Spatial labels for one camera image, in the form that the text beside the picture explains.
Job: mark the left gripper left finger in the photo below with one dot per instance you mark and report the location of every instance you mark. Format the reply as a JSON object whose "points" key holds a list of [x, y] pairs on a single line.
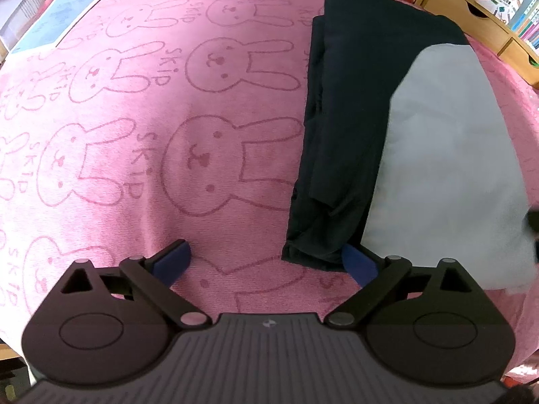
{"points": [[134, 295]]}

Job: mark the navy white zip jacket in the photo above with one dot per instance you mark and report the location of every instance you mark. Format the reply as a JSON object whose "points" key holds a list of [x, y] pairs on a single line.
{"points": [[406, 151]]}

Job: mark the blue printed paper sheet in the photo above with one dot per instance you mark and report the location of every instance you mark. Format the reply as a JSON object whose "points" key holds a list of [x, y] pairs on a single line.
{"points": [[53, 25]]}

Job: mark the pink bunny print towel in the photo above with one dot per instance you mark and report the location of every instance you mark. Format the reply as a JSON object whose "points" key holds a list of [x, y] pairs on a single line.
{"points": [[83, 131]]}

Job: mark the wooden drawer organizer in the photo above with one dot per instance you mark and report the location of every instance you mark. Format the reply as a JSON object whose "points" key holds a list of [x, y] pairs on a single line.
{"points": [[483, 26]]}

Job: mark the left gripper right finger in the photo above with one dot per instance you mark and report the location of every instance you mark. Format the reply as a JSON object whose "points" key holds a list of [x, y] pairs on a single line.
{"points": [[393, 292]]}

